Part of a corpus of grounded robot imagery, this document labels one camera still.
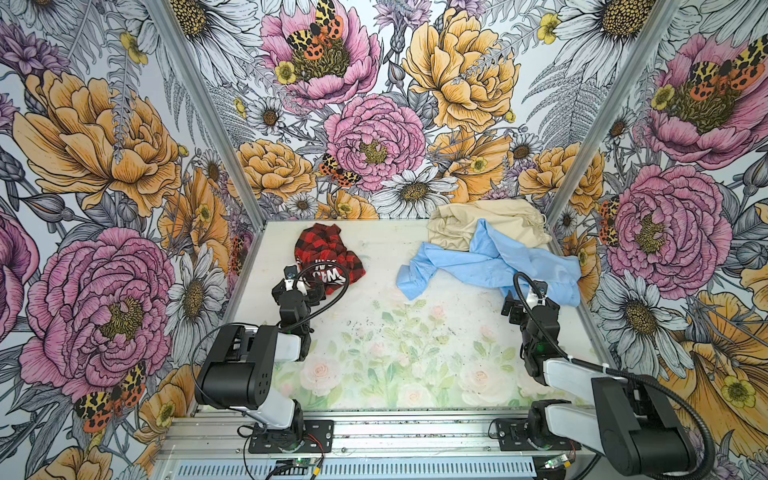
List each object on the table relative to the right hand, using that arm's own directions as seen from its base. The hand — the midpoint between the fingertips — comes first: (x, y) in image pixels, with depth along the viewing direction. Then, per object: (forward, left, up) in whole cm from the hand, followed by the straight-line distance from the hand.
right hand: (525, 300), depth 89 cm
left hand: (+8, +66, +1) cm, 67 cm away
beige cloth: (+35, +15, -4) cm, 38 cm away
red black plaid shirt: (+18, +62, +1) cm, 64 cm away
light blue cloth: (+18, +3, -3) cm, 19 cm away
